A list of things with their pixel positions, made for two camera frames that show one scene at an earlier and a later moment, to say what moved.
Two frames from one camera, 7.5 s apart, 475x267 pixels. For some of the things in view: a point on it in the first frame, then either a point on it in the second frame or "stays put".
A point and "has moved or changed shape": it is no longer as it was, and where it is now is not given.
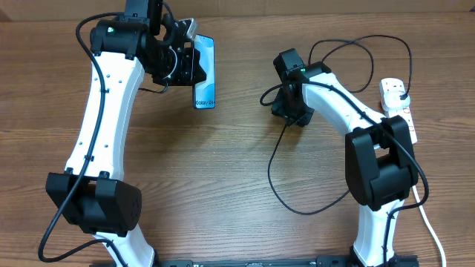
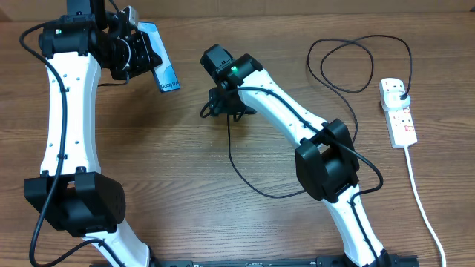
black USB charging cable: x=344 y=41 -> x=329 y=82
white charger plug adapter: x=392 y=101 stays put
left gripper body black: x=178 y=70 -> x=131 y=58
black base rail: x=395 y=261 stays put
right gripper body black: x=293 y=110 -> x=233 y=106
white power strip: x=395 y=99 stays put
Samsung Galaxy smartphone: x=205 y=92 has moved or changed shape
